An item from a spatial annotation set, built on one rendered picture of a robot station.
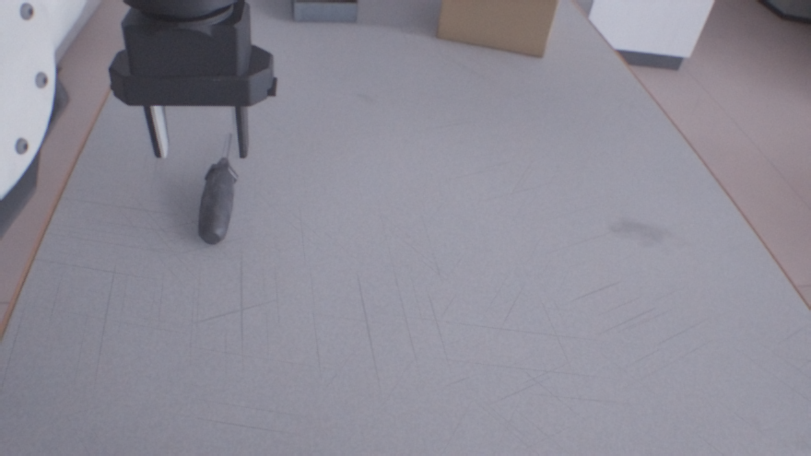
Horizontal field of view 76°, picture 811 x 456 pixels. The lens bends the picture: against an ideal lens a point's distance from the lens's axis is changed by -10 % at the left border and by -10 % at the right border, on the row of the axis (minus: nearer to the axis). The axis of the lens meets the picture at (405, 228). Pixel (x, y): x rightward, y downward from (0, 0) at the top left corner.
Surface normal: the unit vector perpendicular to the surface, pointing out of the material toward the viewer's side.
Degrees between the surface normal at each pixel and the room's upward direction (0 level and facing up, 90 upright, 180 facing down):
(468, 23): 90
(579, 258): 0
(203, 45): 90
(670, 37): 90
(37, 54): 87
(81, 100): 0
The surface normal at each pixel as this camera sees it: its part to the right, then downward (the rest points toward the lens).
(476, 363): 0.12, -0.72
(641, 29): 0.13, 0.69
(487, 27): -0.12, 0.67
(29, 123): 0.99, 0.15
